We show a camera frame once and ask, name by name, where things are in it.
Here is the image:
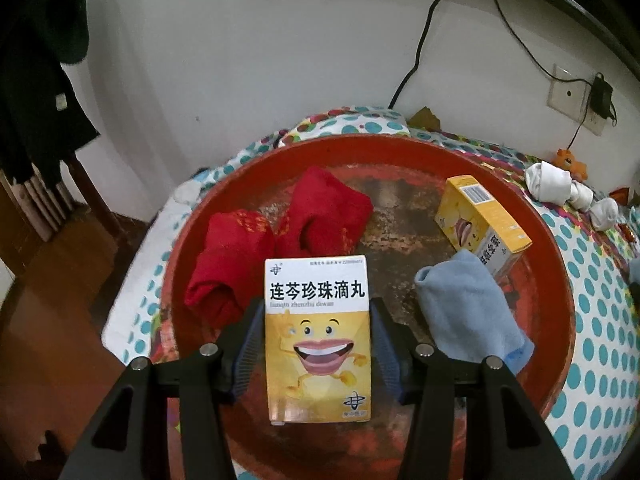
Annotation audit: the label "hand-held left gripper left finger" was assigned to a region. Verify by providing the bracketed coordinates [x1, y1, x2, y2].
[60, 297, 267, 480]

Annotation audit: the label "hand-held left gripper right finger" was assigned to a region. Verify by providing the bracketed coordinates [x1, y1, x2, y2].
[369, 297, 576, 480]

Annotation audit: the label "yellow medicine box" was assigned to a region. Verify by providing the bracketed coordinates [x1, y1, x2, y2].
[434, 175, 532, 281]
[264, 256, 373, 425]

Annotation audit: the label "red sock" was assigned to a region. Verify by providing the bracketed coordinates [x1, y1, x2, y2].
[275, 167, 373, 261]
[184, 210, 276, 326]

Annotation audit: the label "red round tray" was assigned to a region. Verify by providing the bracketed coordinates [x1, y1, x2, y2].
[162, 134, 576, 480]

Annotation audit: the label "white sock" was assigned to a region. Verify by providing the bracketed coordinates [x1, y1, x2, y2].
[570, 182, 597, 211]
[590, 197, 621, 231]
[525, 161, 573, 205]

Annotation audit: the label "white bed sheet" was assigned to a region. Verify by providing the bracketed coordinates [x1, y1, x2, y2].
[101, 180, 201, 361]

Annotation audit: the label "polka dot blanket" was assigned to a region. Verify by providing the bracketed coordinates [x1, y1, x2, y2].
[102, 105, 640, 480]

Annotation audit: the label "polka dot pillow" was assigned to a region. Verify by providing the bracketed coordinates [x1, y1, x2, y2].
[279, 106, 412, 149]

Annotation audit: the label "brown cardboard piece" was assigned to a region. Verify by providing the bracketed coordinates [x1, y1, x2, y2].
[409, 106, 443, 131]

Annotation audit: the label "wooden chair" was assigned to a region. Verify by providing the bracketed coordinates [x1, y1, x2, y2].
[0, 152, 128, 281]

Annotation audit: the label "orange toy tiger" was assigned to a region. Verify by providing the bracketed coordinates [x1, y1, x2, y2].
[552, 149, 588, 181]

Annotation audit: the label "black power adapter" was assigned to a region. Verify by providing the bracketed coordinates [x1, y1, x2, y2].
[590, 74, 615, 120]

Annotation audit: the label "dark hanging clothes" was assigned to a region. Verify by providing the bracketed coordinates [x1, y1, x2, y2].
[0, 0, 101, 188]

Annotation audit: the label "black adapter cable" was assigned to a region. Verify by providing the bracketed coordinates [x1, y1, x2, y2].
[569, 110, 593, 148]

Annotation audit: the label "white wall outlet panel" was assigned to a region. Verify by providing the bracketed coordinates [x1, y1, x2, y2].
[546, 64, 608, 136]

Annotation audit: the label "black power cable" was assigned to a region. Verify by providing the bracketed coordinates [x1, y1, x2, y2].
[387, 0, 458, 108]

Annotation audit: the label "thin black cable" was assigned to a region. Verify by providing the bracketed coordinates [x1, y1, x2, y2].
[486, 0, 597, 83]

